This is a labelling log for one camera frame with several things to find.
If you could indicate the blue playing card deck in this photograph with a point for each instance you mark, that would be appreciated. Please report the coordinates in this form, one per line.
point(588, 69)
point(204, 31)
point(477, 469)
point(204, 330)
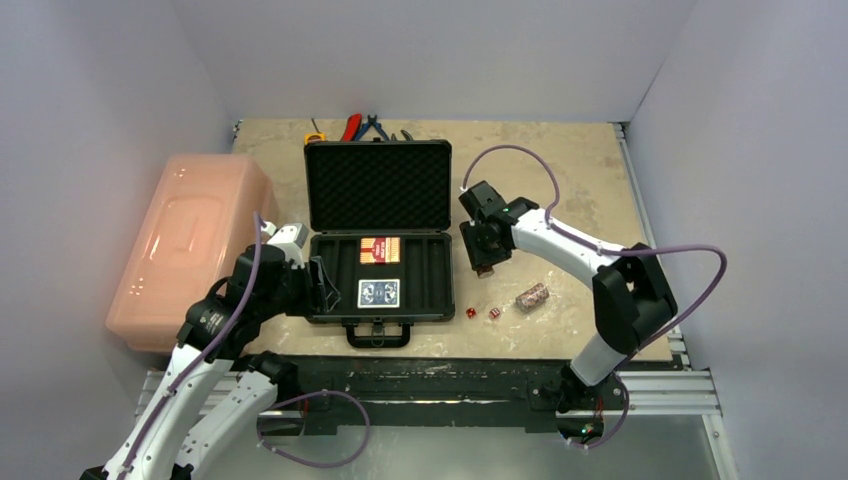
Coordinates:
point(378, 293)

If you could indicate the orange plastic storage bin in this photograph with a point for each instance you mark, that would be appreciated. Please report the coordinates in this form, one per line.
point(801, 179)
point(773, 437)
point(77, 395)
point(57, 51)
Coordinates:
point(199, 221)

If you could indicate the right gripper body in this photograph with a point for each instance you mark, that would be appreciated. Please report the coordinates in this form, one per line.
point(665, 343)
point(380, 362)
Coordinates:
point(481, 250)

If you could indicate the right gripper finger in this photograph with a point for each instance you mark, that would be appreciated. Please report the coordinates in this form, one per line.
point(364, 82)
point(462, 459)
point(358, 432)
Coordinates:
point(477, 261)
point(500, 257)

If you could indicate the red Texas Hold'em card deck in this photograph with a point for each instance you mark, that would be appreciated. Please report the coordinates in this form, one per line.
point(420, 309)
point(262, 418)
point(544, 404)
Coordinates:
point(380, 250)

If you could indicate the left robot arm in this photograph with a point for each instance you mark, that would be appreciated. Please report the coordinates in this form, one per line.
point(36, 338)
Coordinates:
point(173, 439)

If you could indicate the yellow tape measure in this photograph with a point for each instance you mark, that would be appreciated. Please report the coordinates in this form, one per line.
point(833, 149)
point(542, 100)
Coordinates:
point(314, 137)

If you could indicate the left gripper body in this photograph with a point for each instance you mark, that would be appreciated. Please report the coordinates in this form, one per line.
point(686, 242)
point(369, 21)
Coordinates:
point(314, 297)

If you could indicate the black poker carrying case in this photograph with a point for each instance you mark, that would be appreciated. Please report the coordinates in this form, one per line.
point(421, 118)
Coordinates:
point(383, 189)

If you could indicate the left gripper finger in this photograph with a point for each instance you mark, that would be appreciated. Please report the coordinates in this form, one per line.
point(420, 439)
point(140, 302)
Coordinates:
point(318, 273)
point(330, 297)

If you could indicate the blue handled cutters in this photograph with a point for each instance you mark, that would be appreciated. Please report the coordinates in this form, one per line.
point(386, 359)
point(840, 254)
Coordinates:
point(371, 123)

